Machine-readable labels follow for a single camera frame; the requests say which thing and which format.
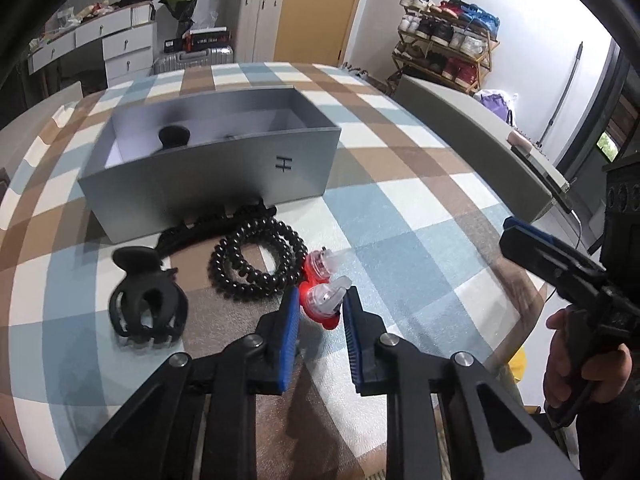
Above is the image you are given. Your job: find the wooden door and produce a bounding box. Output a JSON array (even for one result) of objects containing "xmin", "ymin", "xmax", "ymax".
[{"xmin": 274, "ymin": 0, "xmax": 359, "ymax": 66}]

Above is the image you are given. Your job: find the checkered bed blanket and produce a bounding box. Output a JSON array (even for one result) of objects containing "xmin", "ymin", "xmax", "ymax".
[{"xmin": 0, "ymin": 60, "xmax": 547, "ymax": 480}]

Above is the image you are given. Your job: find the white desk with drawers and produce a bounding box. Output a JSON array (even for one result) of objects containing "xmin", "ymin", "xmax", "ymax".
[{"xmin": 27, "ymin": 1, "xmax": 157, "ymax": 87}]

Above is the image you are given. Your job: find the grey cardboard box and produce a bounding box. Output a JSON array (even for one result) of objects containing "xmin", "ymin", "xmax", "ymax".
[{"xmin": 78, "ymin": 87, "xmax": 341, "ymax": 243}]

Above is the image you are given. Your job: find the grey bed footboard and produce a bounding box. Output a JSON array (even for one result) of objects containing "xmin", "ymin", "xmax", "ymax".
[{"xmin": 393, "ymin": 75, "xmax": 574, "ymax": 222}]

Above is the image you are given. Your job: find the person's right hand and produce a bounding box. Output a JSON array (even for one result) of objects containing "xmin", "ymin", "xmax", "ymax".
[{"xmin": 542, "ymin": 309, "xmax": 632, "ymax": 408}]

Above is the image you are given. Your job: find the silver suitcase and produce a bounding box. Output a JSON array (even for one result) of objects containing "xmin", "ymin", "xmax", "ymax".
[{"xmin": 152, "ymin": 47, "xmax": 234, "ymax": 75}]

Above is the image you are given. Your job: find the shoe rack with shoes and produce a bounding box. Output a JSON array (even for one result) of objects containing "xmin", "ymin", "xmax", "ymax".
[{"xmin": 387, "ymin": 0, "xmax": 501, "ymax": 96}]

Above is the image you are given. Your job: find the black hair claw clip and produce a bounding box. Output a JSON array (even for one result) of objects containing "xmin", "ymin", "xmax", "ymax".
[{"xmin": 108, "ymin": 246, "xmax": 189, "ymax": 344}]

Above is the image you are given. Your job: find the black claw clip in box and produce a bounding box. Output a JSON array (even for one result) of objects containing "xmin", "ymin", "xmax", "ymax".
[{"xmin": 158, "ymin": 125, "xmax": 191, "ymax": 150}]

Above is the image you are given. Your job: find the white cabinet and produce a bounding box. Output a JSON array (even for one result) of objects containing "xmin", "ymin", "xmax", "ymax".
[{"xmin": 229, "ymin": 0, "xmax": 282, "ymax": 63}]

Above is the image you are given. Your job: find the black bead bracelet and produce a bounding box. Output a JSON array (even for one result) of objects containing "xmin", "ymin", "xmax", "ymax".
[{"xmin": 209, "ymin": 216, "xmax": 309, "ymax": 302}]

